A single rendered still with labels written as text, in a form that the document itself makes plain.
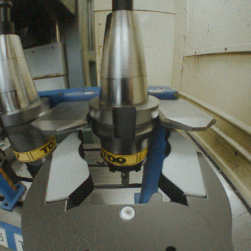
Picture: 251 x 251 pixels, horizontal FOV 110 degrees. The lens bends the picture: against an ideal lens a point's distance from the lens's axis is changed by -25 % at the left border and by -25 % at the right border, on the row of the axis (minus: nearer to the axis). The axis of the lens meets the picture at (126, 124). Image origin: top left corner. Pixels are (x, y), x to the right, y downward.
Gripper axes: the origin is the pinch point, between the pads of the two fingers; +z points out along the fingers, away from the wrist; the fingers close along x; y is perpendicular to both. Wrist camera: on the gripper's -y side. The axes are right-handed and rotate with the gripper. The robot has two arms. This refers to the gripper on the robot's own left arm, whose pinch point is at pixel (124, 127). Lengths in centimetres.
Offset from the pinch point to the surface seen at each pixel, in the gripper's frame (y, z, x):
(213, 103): 9, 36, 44
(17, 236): 23.6, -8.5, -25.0
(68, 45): -19, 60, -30
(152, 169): 9.9, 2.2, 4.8
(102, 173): 29.8, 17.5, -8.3
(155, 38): -28, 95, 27
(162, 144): 4.4, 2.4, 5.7
